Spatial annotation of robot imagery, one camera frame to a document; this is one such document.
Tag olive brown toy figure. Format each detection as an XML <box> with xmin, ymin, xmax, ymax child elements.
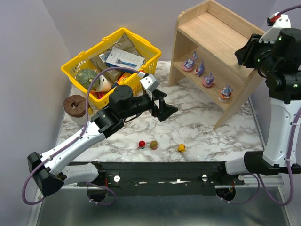
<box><xmin>149</xmin><ymin>140</ymin><xmax>158</xmax><ymax>150</ymax></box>

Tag bunny holding strawberry cake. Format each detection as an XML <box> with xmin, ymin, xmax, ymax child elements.
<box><xmin>194</xmin><ymin>60</ymin><xmax>205</xmax><ymax>77</ymax></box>

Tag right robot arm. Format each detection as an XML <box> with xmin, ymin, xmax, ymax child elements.
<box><xmin>224</xmin><ymin>28</ymin><xmax>301</xmax><ymax>175</ymax></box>

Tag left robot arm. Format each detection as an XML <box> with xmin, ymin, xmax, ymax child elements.
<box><xmin>28</xmin><ymin>85</ymin><xmax>178</xmax><ymax>197</ymax></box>

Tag wooden shelf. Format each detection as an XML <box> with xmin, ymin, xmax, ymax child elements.
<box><xmin>169</xmin><ymin>0</ymin><xmax>263</xmax><ymax>129</ymax></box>

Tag yellow duck toy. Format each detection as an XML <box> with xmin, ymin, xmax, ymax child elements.
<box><xmin>177</xmin><ymin>144</ymin><xmax>186</xmax><ymax>153</ymax></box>

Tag red round toy figure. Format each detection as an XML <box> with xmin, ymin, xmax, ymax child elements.
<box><xmin>137</xmin><ymin>140</ymin><xmax>146</xmax><ymax>149</ymax></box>

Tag blue razor package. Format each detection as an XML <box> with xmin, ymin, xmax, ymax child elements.
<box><xmin>105</xmin><ymin>48</ymin><xmax>145</xmax><ymax>71</ymax></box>

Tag white orange plush toy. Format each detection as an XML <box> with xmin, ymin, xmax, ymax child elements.
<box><xmin>94</xmin><ymin>75</ymin><xmax>112</xmax><ymax>92</ymax></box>

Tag red snack packet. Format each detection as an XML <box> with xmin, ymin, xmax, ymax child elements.
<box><xmin>96</xmin><ymin>92</ymin><xmax>106</xmax><ymax>99</ymax></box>

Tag brown foil bag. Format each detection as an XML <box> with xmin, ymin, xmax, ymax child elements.
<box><xmin>91</xmin><ymin>34</ymin><xmax>145</xmax><ymax>72</ymax></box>

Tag green melon toy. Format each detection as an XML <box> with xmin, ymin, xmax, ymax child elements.
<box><xmin>75</xmin><ymin>68</ymin><xmax>98</xmax><ymax>90</ymax></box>

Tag brown lid white canister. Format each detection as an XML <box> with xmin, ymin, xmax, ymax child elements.
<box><xmin>63</xmin><ymin>95</ymin><xmax>86</xmax><ymax>128</ymax></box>

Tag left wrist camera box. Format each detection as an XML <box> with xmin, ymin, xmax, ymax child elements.
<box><xmin>140</xmin><ymin>74</ymin><xmax>160</xmax><ymax>92</ymax></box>

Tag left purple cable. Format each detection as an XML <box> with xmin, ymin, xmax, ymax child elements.
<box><xmin>21</xmin><ymin>67</ymin><xmax>146</xmax><ymax>206</ymax></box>

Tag purple cable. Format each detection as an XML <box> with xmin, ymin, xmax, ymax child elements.
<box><xmin>21</xmin><ymin>67</ymin><xmax>146</xmax><ymax>206</ymax></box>
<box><xmin>218</xmin><ymin>4</ymin><xmax>301</xmax><ymax>206</ymax></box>

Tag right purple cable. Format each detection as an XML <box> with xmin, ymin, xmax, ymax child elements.
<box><xmin>218</xmin><ymin>4</ymin><xmax>301</xmax><ymax>206</ymax></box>

